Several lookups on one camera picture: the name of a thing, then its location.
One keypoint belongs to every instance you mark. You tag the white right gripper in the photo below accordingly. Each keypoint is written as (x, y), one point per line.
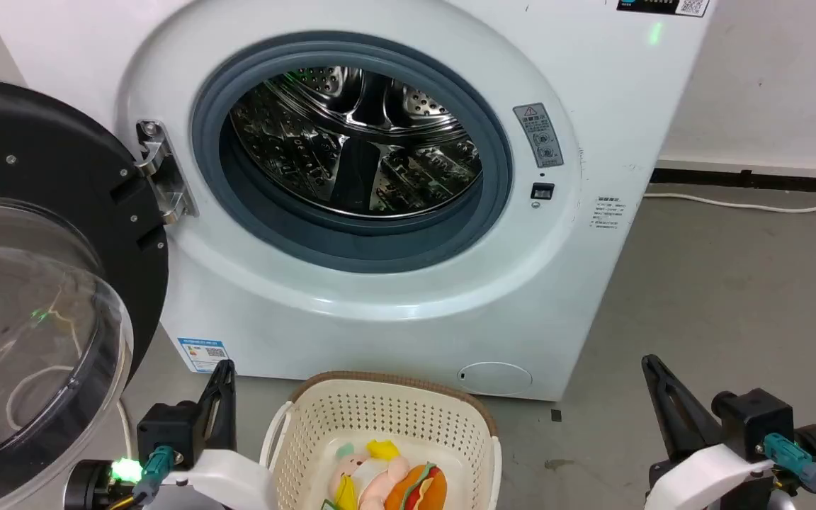
(712, 474)

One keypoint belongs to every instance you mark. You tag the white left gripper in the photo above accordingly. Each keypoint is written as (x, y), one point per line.
(231, 478)

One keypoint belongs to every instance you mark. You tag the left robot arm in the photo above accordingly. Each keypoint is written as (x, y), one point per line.
(93, 485)

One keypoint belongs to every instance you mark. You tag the white front-loading washing machine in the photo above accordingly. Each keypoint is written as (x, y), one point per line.
(394, 333)

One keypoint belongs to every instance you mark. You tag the blue energy label sticker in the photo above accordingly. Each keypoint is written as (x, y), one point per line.
(202, 354)

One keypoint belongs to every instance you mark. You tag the cream perforated laundry basket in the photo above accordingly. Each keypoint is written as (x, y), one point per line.
(380, 411)

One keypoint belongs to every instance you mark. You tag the pink plush doll toy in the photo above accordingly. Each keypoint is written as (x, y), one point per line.
(372, 482)

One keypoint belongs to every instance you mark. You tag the grey rubber door gasket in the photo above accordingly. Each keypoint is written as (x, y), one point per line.
(277, 237)

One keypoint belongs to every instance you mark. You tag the round white filter cover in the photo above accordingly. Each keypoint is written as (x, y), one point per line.
(496, 379)

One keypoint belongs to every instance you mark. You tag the small printed text label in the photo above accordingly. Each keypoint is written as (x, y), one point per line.
(606, 212)

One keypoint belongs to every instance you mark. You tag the orange plush hamburger toy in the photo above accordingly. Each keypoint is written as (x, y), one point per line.
(426, 489)

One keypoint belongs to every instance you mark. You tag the chrome door hinge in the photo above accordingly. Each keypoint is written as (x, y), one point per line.
(161, 177)

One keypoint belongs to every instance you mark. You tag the black baseboard strip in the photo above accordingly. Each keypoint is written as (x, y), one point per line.
(755, 180)

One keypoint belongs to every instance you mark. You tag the black door latch socket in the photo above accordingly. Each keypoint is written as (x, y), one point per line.
(542, 191)

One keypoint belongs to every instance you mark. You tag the grey warning sticker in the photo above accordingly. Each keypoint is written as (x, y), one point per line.
(539, 136)

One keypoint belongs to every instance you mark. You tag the black round glass washer door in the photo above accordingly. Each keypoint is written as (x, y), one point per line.
(32, 142)

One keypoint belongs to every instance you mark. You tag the stainless steel washer drum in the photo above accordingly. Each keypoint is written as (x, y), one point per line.
(351, 95)

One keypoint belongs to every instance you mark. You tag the black QR code sticker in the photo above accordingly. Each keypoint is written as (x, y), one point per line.
(663, 6)

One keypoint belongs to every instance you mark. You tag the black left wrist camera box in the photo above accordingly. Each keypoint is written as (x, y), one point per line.
(167, 428)

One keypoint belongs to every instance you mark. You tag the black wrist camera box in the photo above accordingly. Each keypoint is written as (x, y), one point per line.
(755, 418)
(167, 428)

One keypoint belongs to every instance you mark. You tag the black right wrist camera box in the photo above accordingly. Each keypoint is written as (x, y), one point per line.
(755, 418)

